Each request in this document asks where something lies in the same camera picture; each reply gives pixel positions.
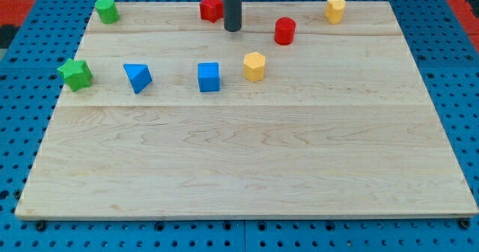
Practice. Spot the blue triangle block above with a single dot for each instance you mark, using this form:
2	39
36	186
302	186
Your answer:
139	76

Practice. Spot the light wooden board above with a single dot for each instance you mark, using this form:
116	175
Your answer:
341	126

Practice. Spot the blue cube block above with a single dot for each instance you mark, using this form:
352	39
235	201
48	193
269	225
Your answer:
208	76

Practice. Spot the yellow hexagon block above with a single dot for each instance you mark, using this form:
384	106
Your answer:
254	64

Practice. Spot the red cylinder block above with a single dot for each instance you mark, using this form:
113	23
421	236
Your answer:
284	31

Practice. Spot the red star block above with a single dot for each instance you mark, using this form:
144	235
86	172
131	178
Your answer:
211	10

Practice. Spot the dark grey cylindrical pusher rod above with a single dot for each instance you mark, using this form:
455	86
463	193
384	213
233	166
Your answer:
232	15

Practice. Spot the green cylinder block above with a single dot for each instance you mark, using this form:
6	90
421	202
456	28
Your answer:
107	11

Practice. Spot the green star block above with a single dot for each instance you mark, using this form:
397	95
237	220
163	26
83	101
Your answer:
76	74

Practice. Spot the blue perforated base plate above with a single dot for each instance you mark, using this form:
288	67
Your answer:
441	47

